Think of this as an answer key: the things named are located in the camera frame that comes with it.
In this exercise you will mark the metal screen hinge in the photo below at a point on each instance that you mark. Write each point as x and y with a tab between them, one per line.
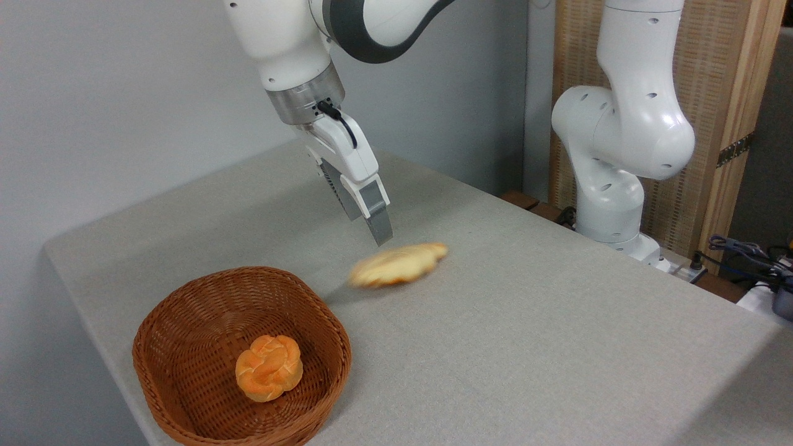
735	150

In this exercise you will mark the round orange knotted bread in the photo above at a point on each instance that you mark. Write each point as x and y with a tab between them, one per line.
269	368

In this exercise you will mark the dark grey partition panel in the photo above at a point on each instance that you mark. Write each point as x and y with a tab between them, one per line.
768	155

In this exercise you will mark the brown wooden board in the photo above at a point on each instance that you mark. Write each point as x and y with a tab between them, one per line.
520	199

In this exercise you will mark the woven wooden screen panel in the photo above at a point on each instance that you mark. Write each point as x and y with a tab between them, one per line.
718	74

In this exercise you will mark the long braided bread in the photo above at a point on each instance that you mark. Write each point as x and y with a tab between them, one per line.
399	265

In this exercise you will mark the brown wicker basket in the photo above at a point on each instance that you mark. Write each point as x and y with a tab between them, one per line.
198	347

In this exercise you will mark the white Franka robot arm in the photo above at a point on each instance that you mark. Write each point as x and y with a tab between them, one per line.
279	37

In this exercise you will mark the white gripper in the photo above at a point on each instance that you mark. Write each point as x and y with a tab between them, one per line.
347	152

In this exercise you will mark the grey tablecloth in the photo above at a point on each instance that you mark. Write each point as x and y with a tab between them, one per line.
526	334

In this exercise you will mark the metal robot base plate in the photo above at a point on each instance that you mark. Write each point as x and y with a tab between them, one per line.
678	266

